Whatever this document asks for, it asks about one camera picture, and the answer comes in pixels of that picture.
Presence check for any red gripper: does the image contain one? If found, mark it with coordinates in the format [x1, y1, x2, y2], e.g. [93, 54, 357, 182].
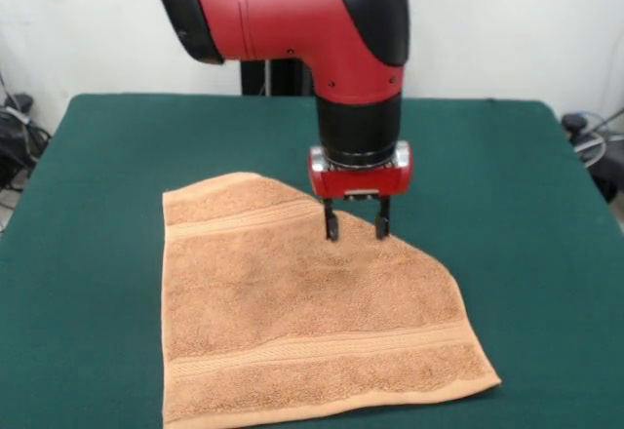
[307, 139, 414, 243]

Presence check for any orange terry towel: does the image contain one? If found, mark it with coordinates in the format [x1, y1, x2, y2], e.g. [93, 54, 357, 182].
[161, 171, 502, 429]

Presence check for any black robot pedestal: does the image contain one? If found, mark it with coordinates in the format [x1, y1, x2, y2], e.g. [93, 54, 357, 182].
[240, 0, 430, 98]

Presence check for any black equipment stand with cables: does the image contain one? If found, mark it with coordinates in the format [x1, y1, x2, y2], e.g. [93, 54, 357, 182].
[0, 92, 53, 191]
[560, 106, 624, 204]

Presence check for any dark green table cloth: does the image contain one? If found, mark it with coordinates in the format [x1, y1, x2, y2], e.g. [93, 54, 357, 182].
[0, 93, 624, 429]

